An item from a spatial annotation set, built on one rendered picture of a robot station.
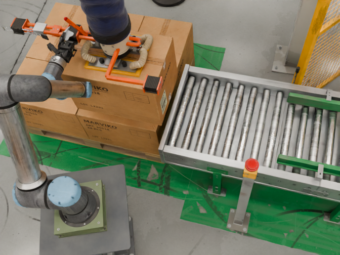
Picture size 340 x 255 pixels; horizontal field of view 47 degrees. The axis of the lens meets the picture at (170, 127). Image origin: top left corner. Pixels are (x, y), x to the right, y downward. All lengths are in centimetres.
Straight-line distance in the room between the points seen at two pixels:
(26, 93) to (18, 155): 34
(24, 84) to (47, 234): 95
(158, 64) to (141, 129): 59
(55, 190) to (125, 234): 47
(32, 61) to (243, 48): 184
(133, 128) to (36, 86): 113
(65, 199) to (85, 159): 134
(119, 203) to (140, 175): 88
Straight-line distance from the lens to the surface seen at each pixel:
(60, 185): 203
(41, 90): 176
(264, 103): 277
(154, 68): 229
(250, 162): 202
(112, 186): 233
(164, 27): 320
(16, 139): 190
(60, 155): 339
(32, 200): 210
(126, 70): 228
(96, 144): 325
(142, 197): 308
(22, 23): 255
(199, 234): 296
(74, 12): 350
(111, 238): 225
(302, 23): 325
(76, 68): 241
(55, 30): 244
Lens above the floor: 288
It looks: 61 degrees down
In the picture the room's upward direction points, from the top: 10 degrees counter-clockwise
